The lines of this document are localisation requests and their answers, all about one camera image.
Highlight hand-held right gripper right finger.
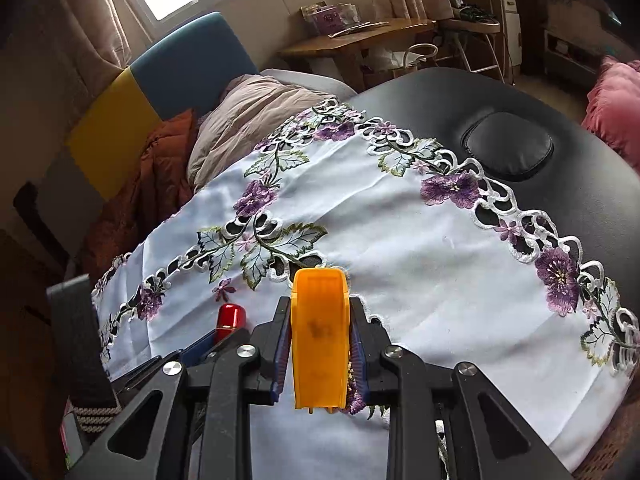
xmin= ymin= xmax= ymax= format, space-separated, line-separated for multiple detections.
xmin=347 ymin=297 xmax=571 ymax=480

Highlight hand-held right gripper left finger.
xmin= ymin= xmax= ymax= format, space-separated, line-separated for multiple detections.
xmin=65 ymin=296 xmax=293 ymax=480

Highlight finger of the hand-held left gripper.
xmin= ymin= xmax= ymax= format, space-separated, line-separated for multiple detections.
xmin=111 ymin=331 xmax=223 ymax=396

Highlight orange plastic block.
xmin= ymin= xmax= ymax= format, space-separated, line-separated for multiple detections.
xmin=291 ymin=267 xmax=351 ymax=413

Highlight white floral embroidered tablecloth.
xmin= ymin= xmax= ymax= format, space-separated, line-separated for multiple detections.
xmin=92 ymin=100 xmax=640 ymax=480

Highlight black rolled mat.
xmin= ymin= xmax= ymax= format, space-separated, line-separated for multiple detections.
xmin=12 ymin=180 xmax=76 ymax=281

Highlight rust brown quilted jacket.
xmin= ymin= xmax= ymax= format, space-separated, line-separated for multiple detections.
xmin=80 ymin=107 xmax=201 ymax=286

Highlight grey yellow blue headboard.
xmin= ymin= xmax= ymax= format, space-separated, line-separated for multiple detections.
xmin=37 ymin=11 xmax=261 ymax=201

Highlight wooden desk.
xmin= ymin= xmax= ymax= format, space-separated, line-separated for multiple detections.
xmin=277 ymin=17 xmax=438 ymax=91

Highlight papers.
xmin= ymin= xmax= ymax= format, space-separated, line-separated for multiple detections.
xmin=327 ymin=21 xmax=391 ymax=38

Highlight purple box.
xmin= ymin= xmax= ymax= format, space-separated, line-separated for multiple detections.
xmin=300 ymin=2 xmax=361 ymax=37

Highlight pink blanket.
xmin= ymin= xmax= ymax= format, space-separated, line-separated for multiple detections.
xmin=580 ymin=57 xmax=640 ymax=171

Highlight white narrow cabinet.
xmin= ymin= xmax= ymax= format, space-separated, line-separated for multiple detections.
xmin=500 ymin=0 xmax=523 ymax=68

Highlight dark low cabinet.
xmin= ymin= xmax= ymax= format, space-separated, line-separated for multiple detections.
xmin=542 ymin=30 xmax=601 ymax=86

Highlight white wire handle basket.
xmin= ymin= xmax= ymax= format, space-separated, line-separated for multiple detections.
xmin=400 ymin=42 xmax=440 ymax=73

